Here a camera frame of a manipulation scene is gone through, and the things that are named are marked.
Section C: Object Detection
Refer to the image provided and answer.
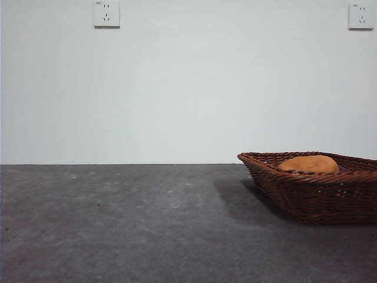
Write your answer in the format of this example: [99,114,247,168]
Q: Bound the brown woven wicker basket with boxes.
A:
[237,151,377,226]

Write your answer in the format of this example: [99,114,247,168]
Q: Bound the white wall power outlet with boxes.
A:
[348,3,375,31]
[94,0,121,29]

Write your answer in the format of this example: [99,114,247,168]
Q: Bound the brown potato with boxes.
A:
[277,155,340,175]

